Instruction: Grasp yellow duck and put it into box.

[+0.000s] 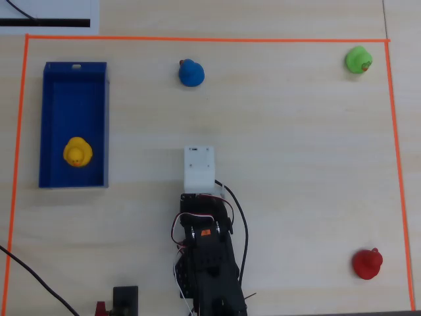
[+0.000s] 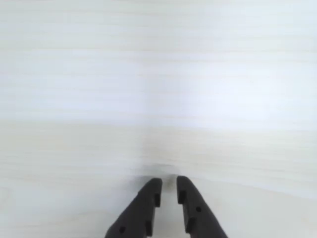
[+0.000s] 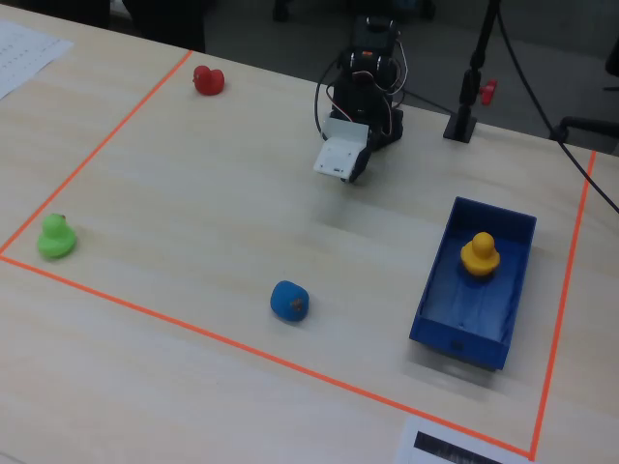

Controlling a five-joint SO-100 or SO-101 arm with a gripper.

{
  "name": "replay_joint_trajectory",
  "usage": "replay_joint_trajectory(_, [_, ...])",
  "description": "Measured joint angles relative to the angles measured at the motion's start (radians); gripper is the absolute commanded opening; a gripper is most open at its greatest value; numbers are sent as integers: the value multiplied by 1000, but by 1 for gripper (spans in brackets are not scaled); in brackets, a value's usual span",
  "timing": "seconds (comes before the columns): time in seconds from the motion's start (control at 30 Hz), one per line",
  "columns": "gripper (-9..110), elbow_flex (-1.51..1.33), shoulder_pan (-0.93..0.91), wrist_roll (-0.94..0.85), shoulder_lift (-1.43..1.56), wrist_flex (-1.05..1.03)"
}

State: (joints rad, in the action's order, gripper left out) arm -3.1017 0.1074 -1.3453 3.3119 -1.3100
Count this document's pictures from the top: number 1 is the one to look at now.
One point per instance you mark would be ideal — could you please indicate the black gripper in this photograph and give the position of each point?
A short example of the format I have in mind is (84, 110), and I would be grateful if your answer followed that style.
(191, 201)

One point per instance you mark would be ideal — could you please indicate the yellow rubber duck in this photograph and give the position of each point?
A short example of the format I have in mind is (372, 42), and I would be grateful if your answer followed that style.
(77, 153)

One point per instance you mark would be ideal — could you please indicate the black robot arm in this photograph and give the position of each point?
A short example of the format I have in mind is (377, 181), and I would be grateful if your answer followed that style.
(213, 263)

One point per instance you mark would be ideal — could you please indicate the blue rubber duck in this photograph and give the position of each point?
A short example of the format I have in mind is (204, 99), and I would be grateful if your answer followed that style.
(191, 74)

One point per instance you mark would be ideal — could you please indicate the blue plastic box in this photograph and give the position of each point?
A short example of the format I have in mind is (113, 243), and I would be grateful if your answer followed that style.
(75, 108)

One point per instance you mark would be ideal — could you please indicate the red rubber duck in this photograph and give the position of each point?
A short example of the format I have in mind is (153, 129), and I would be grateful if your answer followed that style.
(366, 263)

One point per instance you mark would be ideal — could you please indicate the green rubber duck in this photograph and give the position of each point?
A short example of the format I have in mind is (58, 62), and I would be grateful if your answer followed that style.
(356, 59)

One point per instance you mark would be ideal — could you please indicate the black stand base clamp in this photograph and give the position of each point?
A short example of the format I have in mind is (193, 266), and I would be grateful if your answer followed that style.
(125, 296)

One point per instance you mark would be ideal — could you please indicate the red clamp knob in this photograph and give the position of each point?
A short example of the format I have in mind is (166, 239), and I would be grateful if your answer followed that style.
(100, 309)

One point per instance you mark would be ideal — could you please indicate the orange tape outline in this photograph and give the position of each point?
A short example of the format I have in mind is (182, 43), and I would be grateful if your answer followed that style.
(197, 39)

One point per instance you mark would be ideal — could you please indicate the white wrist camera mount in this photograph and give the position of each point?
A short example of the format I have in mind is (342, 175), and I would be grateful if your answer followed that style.
(199, 168)

